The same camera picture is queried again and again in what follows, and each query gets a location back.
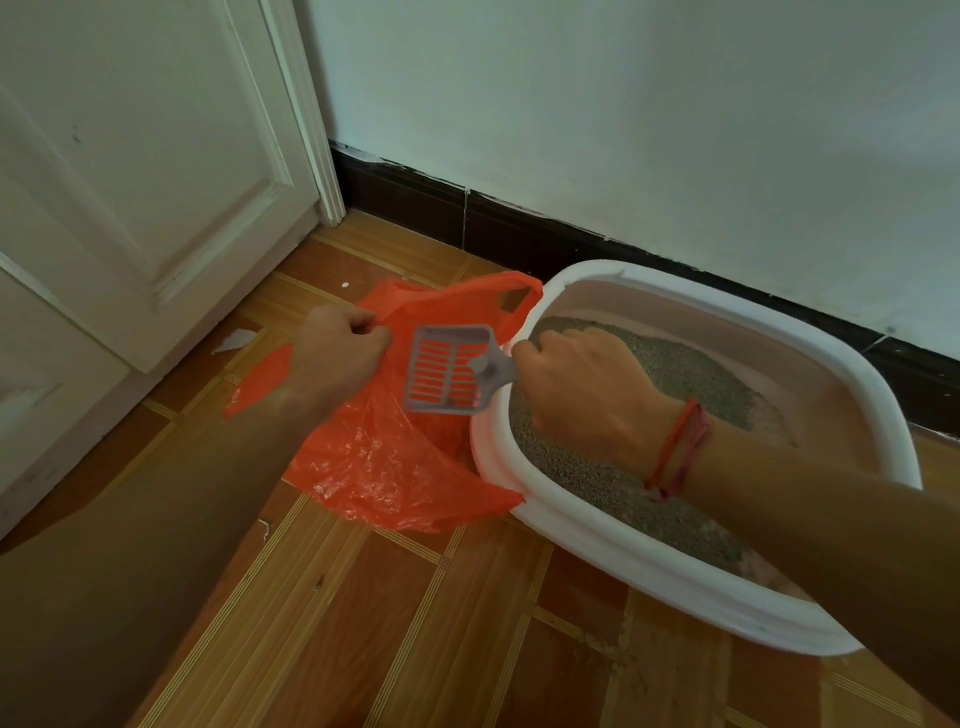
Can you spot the grey cat litter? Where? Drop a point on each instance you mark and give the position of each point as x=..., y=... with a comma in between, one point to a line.
x=697, y=382

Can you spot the person's right forearm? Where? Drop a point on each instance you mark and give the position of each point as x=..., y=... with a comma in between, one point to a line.
x=847, y=532

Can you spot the grey plastic litter scoop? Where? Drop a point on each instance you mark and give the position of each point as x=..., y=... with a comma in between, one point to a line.
x=491, y=367

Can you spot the white panel cabinet door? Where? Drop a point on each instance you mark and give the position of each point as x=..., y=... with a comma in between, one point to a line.
x=45, y=375
x=150, y=165

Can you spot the white wooden cabinet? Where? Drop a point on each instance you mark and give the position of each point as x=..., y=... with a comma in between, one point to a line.
x=300, y=97

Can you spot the white pink cat litter box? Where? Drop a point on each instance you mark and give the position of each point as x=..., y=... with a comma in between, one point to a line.
x=637, y=570

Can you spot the person's left forearm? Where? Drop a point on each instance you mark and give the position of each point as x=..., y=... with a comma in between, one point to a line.
x=127, y=570

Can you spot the flat white paper piece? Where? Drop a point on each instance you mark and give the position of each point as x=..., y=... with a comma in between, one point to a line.
x=236, y=341

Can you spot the person's left hand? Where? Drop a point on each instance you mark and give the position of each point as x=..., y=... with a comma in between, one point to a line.
x=337, y=356

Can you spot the person's right hand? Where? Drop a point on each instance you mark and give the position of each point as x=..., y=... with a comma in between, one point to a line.
x=592, y=397

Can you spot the orange plastic bag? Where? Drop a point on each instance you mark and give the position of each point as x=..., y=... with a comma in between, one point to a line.
x=390, y=480

